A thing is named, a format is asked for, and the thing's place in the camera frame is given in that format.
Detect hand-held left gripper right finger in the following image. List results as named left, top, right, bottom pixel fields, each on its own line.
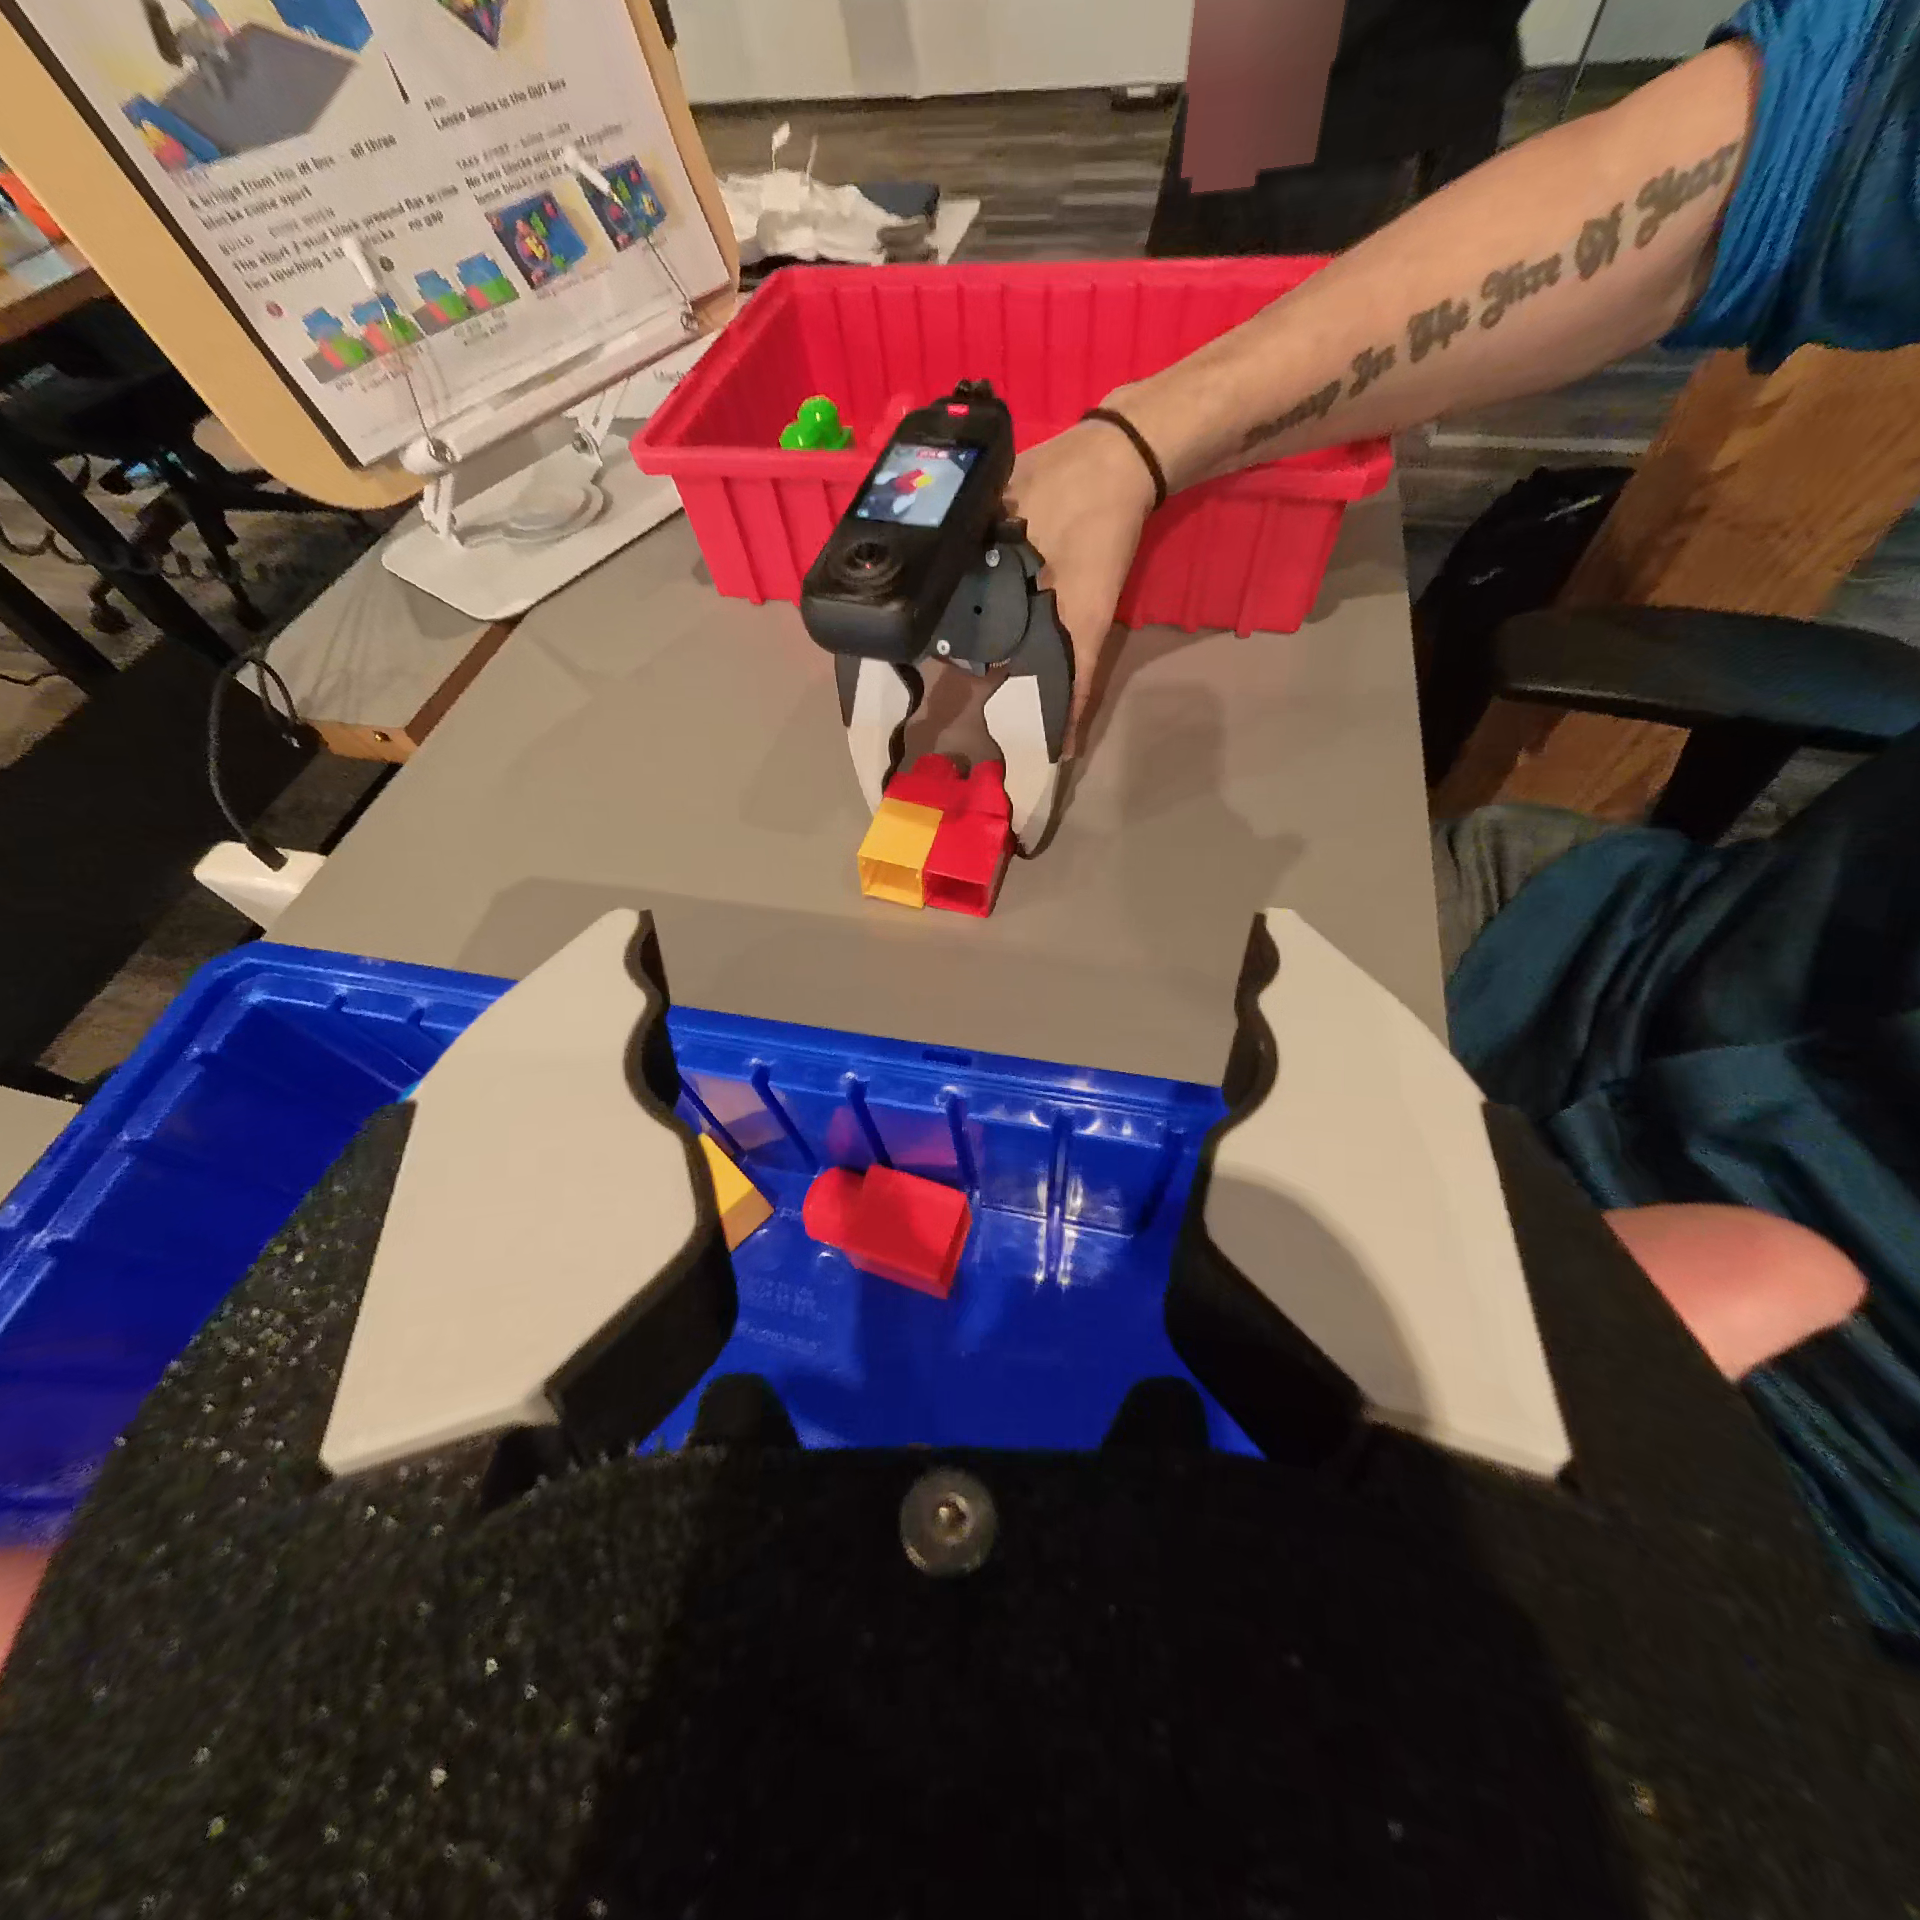
left=1169, top=906, right=1576, bottom=1481

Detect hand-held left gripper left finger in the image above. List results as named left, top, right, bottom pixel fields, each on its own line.
left=320, top=906, right=740, bottom=1481

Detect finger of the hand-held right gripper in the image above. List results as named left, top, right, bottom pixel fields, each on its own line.
left=835, top=652, right=929, bottom=826
left=978, top=670, right=1077, bottom=857

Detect red two-stud block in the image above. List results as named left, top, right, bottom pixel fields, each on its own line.
left=884, top=753, right=1012, bottom=830

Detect yellow single-stud block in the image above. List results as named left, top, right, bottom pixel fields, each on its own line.
left=854, top=794, right=952, bottom=911

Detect red single-stud block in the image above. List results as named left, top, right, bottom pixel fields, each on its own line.
left=800, top=1162, right=976, bottom=1302
left=918, top=809, right=1018, bottom=922

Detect red plastic bin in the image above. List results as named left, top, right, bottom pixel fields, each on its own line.
left=628, top=253, right=1401, bottom=642

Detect person's right hand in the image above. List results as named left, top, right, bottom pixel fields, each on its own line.
left=1000, top=423, right=1162, bottom=725

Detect person's left hand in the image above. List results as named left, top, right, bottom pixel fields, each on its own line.
left=1603, top=1203, right=1875, bottom=1385

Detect orange block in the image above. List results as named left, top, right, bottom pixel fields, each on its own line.
left=694, top=1130, right=780, bottom=1258

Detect black wrist band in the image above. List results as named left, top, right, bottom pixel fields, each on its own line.
left=1078, top=407, right=1171, bottom=511

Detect white crumpled cloth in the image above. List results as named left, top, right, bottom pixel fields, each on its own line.
left=717, top=132, right=986, bottom=275

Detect blue plastic bin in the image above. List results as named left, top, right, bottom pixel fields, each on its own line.
left=0, top=939, right=1265, bottom=1550

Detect grey pants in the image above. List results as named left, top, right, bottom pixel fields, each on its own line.
left=1429, top=799, right=1629, bottom=969

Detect white board stand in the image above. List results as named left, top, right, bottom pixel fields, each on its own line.
left=382, top=373, right=694, bottom=622

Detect black office chair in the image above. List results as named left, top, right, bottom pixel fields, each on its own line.
left=0, top=351, right=280, bottom=683
left=1414, top=461, right=1920, bottom=845

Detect instruction board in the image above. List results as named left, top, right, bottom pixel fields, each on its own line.
left=0, top=0, right=745, bottom=511

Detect black cable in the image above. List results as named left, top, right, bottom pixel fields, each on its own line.
left=209, top=647, right=328, bottom=875

